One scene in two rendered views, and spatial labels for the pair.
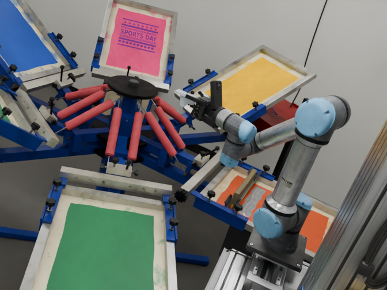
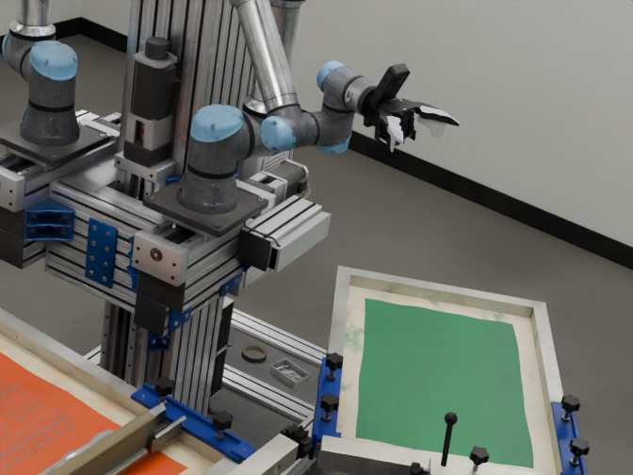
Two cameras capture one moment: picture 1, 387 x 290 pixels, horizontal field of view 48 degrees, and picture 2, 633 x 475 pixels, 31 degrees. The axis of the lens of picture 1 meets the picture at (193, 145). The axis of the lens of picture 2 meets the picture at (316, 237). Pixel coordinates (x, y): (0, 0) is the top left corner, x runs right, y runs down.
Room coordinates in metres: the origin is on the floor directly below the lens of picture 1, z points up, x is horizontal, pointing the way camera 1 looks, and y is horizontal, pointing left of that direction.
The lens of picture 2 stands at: (3.79, 0.36, 2.54)
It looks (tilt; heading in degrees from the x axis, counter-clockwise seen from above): 28 degrees down; 192
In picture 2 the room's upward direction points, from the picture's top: 11 degrees clockwise
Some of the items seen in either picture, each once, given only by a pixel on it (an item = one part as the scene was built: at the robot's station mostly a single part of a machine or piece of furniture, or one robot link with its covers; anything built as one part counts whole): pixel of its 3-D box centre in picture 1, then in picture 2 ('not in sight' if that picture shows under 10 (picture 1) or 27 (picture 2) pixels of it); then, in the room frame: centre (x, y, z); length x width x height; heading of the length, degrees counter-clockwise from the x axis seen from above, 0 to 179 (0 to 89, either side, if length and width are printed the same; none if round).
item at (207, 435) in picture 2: (220, 211); (188, 430); (1.92, -0.24, 0.97); 0.30 x 0.05 x 0.07; 73
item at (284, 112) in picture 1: (276, 115); not in sight; (3.40, -0.59, 1.06); 0.61 x 0.46 x 0.12; 133
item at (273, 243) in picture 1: (283, 231); (209, 181); (1.42, -0.44, 1.31); 0.15 x 0.15 x 0.10
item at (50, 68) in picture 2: not in sight; (52, 73); (1.32, -0.93, 1.42); 0.13 x 0.12 x 0.14; 52
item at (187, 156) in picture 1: (191, 161); not in sight; (2.28, -0.02, 1.02); 0.17 x 0.06 x 0.05; 73
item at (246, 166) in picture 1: (251, 172); not in sight; (2.46, -0.41, 0.97); 0.30 x 0.05 x 0.07; 73
